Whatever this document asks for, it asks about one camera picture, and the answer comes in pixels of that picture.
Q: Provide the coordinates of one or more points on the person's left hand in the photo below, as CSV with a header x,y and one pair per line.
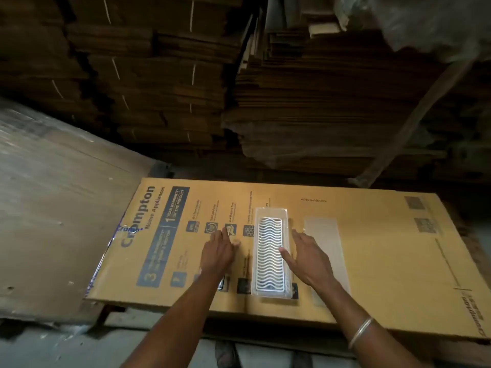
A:
x,y
216,256

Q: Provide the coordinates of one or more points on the person's right hand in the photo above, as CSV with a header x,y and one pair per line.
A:
x,y
310,264

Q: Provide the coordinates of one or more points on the person's left thumb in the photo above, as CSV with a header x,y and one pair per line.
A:
x,y
235,245

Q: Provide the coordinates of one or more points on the person's right thumb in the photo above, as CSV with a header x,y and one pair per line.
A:
x,y
286,255

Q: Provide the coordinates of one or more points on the clear plastic wavy-pattern pouch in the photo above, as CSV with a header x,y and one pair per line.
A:
x,y
269,252

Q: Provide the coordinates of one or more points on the person's right forearm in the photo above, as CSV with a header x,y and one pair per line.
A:
x,y
368,329

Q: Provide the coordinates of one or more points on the person's left forearm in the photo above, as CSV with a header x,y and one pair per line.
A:
x,y
174,329

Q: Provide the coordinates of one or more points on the flat printed yellow cardboard box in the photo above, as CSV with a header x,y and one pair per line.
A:
x,y
387,264

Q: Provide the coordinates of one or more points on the silver metal bangle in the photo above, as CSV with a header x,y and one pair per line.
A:
x,y
359,333

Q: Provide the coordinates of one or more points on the person's left shoe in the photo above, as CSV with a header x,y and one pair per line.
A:
x,y
227,355

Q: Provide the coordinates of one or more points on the stack of loose cardboard sheets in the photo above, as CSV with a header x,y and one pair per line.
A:
x,y
330,111

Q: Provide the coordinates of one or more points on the large plywood board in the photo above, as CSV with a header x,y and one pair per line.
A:
x,y
57,210

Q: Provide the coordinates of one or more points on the long wooden plank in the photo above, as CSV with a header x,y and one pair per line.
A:
x,y
414,122

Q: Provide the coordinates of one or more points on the clear plastic wrap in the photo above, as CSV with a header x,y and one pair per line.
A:
x,y
425,22

